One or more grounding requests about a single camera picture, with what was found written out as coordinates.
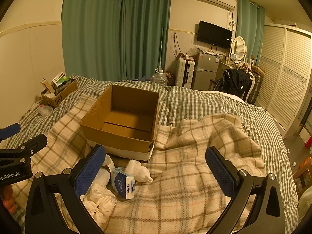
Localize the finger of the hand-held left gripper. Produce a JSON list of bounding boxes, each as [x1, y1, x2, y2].
[[0, 123, 21, 140], [0, 134, 48, 162]]

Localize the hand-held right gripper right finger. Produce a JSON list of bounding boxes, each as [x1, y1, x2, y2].
[[205, 147, 290, 234]]

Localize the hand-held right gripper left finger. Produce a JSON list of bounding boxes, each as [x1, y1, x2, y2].
[[25, 144, 108, 234]]

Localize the white plastic items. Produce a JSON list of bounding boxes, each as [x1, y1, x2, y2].
[[82, 154, 117, 227]]

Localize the blue tissue pack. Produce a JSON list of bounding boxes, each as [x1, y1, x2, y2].
[[110, 167, 136, 199]]

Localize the large cardboard box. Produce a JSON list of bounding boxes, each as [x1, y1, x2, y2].
[[80, 85, 160, 162]]

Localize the person's left hand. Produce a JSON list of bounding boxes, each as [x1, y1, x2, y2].
[[3, 185, 17, 213]]

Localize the crumpled clear plastic bag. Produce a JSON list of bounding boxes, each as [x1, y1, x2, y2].
[[37, 104, 54, 117]]

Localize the beige plaid blanket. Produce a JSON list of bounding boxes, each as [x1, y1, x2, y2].
[[12, 94, 266, 234]]

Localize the small cardboard box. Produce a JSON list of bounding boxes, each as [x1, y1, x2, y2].
[[40, 78, 78, 109]]

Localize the tan slim carton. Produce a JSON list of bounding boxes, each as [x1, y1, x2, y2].
[[40, 79, 55, 94]]

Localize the green and white carton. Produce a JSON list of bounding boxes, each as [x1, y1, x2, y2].
[[51, 72, 67, 87]]

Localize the orange wooden stool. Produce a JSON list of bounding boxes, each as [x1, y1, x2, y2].
[[294, 157, 312, 193]]

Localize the black jacket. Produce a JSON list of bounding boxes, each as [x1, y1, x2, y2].
[[216, 68, 251, 95]]

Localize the patterned dark trunk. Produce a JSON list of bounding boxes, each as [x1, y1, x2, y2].
[[246, 73, 263, 104]]

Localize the grey small fridge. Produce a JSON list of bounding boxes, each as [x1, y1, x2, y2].
[[194, 52, 220, 90]]

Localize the white ribbed suitcase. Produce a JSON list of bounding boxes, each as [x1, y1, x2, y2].
[[175, 58, 195, 88]]

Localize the dark red patterned bag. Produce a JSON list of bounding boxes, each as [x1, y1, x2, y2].
[[164, 71, 176, 86]]

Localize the white dressing table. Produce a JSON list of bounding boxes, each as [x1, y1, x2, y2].
[[218, 60, 236, 78]]

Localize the large clear water bottle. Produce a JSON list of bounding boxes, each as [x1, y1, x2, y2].
[[152, 69, 168, 86]]

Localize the white slatted wardrobe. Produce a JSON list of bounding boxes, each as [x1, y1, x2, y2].
[[253, 23, 312, 138]]

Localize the oval white vanity mirror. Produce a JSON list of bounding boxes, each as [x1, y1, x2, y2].
[[231, 36, 248, 61]]

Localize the wide green curtain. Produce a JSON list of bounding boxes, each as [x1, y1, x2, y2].
[[62, 0, 172, 80]]

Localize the thin white pole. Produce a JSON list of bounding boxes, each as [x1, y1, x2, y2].
[[157, 27, 164, 71]]

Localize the narrow green curtain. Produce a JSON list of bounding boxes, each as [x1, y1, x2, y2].
[[236, 0, 266, 64]]

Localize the black wall television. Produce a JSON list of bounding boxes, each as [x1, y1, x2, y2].
[[197, 21, 233, 50]]

